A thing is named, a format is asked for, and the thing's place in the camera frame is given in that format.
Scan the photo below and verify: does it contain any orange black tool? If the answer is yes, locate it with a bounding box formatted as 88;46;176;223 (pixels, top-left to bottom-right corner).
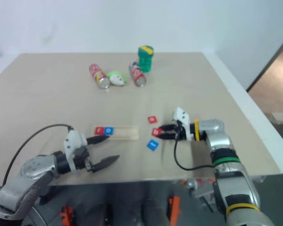
59;205;75;226
167;195;181;226

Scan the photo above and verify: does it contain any blue letter t block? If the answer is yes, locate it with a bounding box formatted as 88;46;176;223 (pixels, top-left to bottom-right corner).
147;139;159;150

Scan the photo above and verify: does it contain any red soda can yellow band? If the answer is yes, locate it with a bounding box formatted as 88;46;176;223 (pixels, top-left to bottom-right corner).
89;64;111;89

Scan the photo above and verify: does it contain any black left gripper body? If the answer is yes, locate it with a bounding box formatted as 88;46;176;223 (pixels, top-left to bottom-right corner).
72;147;94;173

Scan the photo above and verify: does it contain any metal bracket under table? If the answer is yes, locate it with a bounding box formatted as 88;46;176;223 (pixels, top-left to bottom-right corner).
187;178;217;212

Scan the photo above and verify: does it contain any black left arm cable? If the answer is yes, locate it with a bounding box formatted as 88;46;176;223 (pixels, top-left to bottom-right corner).
2;124;74;189

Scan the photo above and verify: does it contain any wooden letter tray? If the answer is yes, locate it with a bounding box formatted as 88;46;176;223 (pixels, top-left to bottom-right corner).
92;125;140;141

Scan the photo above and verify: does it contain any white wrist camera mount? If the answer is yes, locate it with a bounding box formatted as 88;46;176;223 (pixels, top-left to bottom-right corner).
172;107;192;141
63;129;88;172

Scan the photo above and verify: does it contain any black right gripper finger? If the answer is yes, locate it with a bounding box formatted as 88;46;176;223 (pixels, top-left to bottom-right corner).
158;124;179;132
158;132;179;141

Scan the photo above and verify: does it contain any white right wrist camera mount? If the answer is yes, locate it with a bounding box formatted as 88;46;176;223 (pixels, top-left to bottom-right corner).
172;107;192;141

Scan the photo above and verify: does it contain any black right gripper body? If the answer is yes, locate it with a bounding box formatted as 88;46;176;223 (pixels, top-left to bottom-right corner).
175;121;187;141

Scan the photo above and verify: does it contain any green yellow lidded container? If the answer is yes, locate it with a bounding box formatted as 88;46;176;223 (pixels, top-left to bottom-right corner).
138;45;155;73

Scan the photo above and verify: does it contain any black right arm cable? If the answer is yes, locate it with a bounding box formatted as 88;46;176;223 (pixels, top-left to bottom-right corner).
173;120;214;171

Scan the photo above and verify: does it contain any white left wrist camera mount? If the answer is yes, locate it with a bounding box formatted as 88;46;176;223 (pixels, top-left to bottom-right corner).
63;129;88;172

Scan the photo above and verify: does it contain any green white mouse toy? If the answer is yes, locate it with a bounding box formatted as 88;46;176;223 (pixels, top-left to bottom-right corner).
106;71;128;86

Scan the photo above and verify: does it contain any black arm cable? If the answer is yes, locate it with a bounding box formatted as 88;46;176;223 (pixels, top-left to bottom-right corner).
173;120;214;171
2;124;74;189

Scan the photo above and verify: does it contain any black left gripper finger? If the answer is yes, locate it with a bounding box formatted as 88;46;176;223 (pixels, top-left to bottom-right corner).
89;154;120;173
86;135;111;145

